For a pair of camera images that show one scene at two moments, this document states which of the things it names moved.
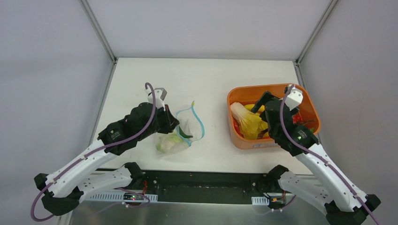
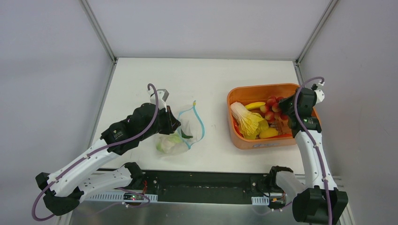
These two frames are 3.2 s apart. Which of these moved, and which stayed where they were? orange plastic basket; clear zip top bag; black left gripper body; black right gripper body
Moved: black right gripper body
Stayed: black left gripper body; orange plastic basket; clear zip top bag
